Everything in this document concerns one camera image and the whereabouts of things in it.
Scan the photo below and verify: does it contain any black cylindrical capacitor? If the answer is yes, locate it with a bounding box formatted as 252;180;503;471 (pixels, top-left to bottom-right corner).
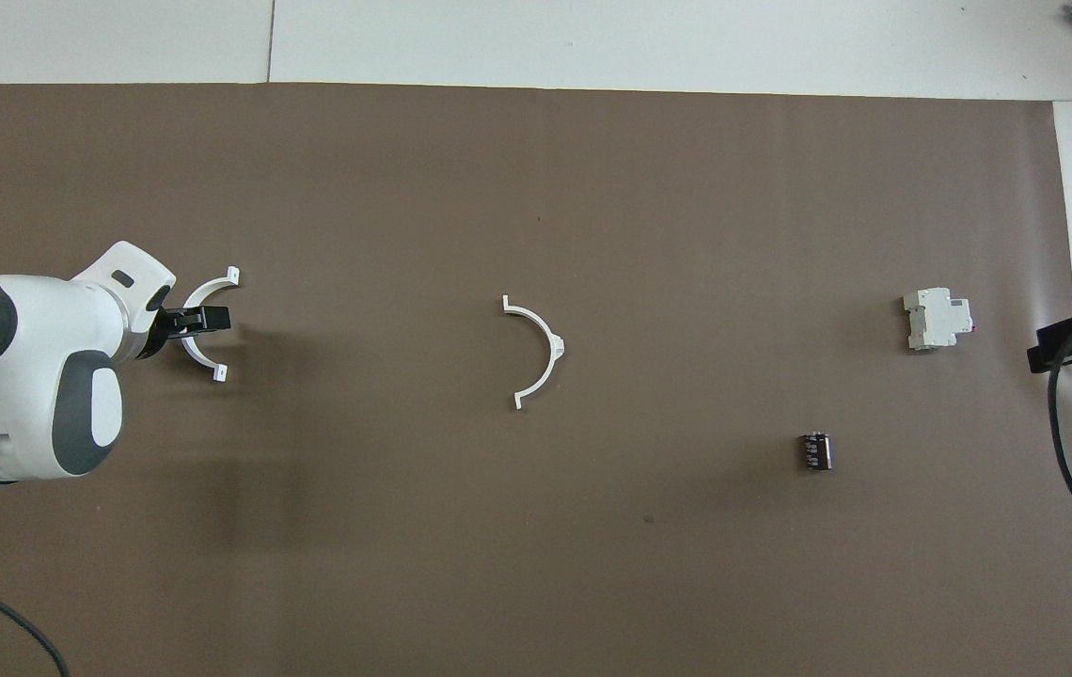
798;431;834;472

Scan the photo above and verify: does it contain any white circuit breaker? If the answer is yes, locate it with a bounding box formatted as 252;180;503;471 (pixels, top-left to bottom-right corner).
903;287;975;353

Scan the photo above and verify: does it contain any white half pipe clamp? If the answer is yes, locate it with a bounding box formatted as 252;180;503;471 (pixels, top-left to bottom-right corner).
501;294;566;411
177;266;243;383

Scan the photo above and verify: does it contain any brown paper table mat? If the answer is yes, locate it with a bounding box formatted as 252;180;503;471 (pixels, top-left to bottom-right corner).
0;83;1072;677

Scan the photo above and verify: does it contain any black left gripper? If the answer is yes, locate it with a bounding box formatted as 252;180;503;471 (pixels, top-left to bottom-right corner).
158;307;232;341

